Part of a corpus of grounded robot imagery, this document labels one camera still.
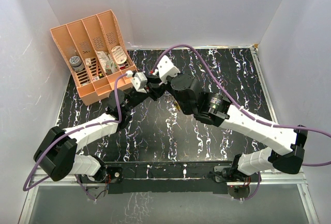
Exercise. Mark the peach plastic desk organizer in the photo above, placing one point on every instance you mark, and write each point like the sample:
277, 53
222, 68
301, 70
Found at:
84, 37

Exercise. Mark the grey round tin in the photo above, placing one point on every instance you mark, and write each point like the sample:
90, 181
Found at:
76, 63

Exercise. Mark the white paper packets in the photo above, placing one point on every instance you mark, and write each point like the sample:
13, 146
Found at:
108, 64

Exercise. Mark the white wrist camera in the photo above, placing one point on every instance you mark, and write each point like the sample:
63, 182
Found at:
165, 68
138, 80

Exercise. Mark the yellow capped key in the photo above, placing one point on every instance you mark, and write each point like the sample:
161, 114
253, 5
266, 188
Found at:
177, 106

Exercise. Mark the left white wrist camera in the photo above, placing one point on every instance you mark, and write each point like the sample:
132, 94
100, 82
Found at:
138, 80

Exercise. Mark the small white card box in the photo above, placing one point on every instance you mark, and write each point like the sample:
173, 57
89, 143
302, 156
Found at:
89, 61

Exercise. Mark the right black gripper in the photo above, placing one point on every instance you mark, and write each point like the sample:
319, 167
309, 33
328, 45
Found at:
167, 84

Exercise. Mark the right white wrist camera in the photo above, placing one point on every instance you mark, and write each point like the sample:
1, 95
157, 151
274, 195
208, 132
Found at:
165, 68

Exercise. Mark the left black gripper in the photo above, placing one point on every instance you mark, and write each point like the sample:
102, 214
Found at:
155, 91

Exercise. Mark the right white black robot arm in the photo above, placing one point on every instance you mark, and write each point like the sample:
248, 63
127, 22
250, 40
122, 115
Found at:
284, 147

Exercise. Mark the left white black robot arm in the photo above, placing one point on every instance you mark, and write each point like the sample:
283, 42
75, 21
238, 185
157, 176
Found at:
58, 154

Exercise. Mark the white oval packet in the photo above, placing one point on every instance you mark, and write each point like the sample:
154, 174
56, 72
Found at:
119, 55

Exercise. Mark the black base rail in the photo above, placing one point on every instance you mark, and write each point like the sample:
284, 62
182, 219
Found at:
194, 176

